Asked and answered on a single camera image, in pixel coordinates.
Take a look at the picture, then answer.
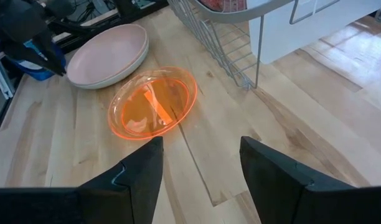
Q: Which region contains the pink plate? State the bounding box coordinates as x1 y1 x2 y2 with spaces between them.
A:
66 24 149 90

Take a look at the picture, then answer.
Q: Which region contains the white aluminium profile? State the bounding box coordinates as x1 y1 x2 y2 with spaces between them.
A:
0 58 16 100

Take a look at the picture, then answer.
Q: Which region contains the blue water bottle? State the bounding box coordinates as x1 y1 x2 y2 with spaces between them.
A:
0 32 67 82

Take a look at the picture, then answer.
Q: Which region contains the grey wire dish rack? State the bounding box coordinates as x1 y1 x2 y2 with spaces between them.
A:
167 0 341 91

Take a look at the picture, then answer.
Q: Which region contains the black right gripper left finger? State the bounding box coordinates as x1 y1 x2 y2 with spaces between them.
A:
0 136 164 224

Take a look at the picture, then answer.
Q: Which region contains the clear plastic cutlery tub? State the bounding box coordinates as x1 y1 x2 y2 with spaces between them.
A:
246 0 381 65

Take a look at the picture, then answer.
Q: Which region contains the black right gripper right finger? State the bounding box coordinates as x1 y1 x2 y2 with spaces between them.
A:
240 135 381 224

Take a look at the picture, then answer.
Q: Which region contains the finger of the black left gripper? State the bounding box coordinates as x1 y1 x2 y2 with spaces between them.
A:
2 43 63 77
32 29 67 77

